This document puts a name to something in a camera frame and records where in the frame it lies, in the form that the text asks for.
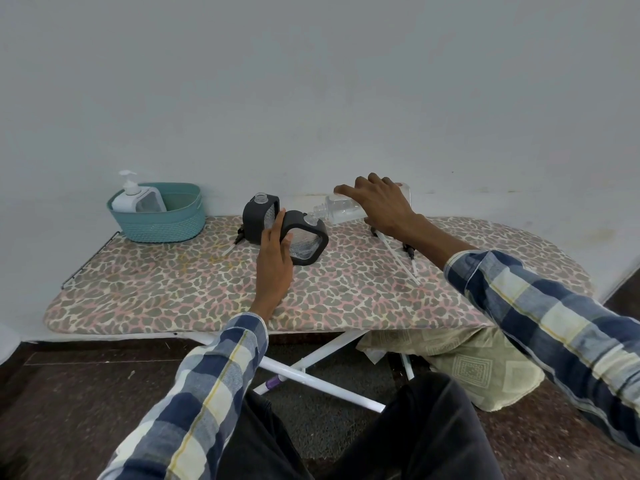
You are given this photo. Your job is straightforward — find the person's right hand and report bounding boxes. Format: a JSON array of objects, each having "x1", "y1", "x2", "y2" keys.
[{"x1": 333, "y1": 173, "x2": 437, "y2": 247}]

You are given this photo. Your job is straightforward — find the white pump head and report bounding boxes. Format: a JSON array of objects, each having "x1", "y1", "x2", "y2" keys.
[{"x1": 119, "y1": 170, "x2": 143, "y2": 197}]

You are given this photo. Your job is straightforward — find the leopard print ironing board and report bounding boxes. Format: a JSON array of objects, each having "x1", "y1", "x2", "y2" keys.
[{"x1": 42, "y1": 214, "x2": 596, "y2": 413}]

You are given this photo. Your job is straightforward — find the teal plastic basket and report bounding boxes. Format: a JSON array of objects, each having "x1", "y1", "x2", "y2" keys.
[{"x1": 106, "y1": 182, "x2": 207, "y2": 244}]

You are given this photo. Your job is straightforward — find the person's left hand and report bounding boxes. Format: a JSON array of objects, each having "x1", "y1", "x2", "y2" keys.
[{"x1": 248, "y1": 208, "x2": 296, "y2": 321}]

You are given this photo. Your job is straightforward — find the long-tube black pump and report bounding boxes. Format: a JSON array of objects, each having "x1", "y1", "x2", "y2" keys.
[{"x1": 369, "y1": 227, "x2": 422, "y2": 287}]

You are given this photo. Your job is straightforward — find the person's left forearm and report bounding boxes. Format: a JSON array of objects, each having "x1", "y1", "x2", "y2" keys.
[{"x1": 97, "y1": 302, "x2": 273, "y2": 480}]

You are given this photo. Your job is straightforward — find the person's right forearm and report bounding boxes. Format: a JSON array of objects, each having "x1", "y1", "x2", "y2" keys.
[{"x1": 415, "y1": 215, "x2": 640, "y2": 453}]

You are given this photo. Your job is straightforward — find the black soap dispenser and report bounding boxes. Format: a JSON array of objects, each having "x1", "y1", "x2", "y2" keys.
[
  {"x1": 279, "y1": 209, "x2": 330, "y2": 267},
  {"x1": 242, "y1": 192, "x2": 281, "y2": 245}
]

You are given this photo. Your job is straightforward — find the tall clear plastic bottle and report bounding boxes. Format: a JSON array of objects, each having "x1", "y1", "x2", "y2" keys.
[{"x1": 313, "y1": 182, "x2": 413, "y2": 225}]

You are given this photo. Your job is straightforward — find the person's black trousers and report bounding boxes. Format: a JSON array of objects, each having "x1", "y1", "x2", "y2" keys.
[{"x1": 215, "y1": 372, "x2": 505, "y2": 480}]

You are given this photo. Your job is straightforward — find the white square dispenser bottle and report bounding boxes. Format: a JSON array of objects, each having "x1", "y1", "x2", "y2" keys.
[{"x1": 111, "y1": 186, "x2": 168, "y2": 214}]

